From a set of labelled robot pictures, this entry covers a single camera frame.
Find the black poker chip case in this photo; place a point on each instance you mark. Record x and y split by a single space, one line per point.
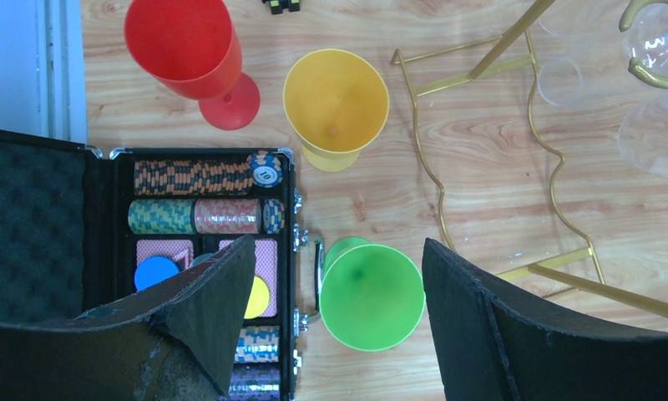
65 244

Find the clear dealer button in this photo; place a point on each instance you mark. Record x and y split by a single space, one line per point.
201 259

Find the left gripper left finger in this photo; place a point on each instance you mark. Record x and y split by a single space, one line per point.
153 342

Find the gold wire glass rack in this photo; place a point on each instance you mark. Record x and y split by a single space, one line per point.
508 184

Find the orange wine glass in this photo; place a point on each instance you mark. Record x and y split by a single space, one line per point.
337 103

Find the clear wine glass rearmost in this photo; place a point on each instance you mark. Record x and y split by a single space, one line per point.
647 38

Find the red wine glass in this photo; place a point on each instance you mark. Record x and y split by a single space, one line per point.
193 49

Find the green wine glass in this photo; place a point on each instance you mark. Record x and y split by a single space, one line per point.
371 296

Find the blue round chip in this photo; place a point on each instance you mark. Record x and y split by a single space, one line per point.
154 270

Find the yellow round chip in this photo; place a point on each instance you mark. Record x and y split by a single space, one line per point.
259 299

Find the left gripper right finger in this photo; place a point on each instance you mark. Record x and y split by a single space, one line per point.
495 341

